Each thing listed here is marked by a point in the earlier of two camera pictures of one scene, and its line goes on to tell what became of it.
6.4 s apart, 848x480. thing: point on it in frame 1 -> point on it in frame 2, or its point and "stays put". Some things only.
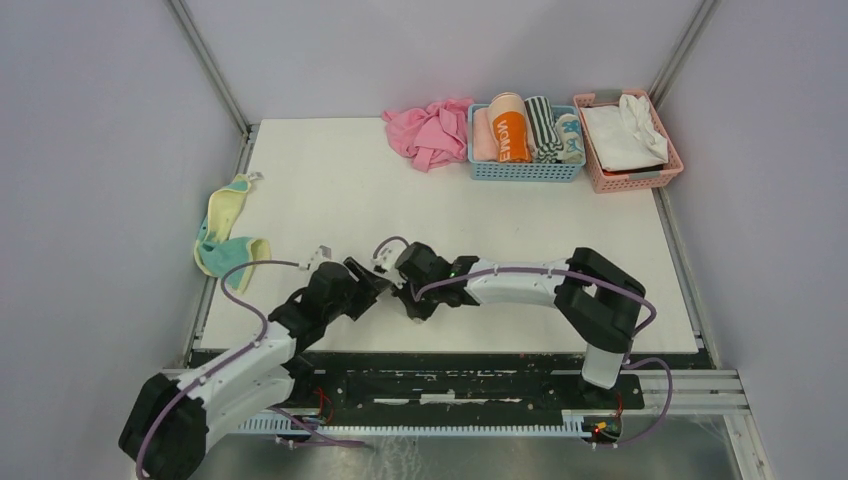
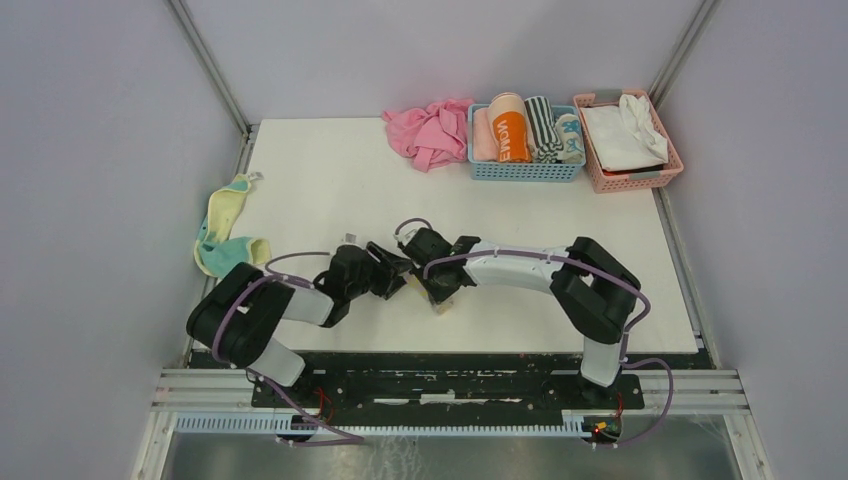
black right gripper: [424, 312] -> [439, 294]
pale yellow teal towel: [215, 252] stays put
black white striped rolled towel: [547, 139] stays put
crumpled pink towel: [433, 136] stays put
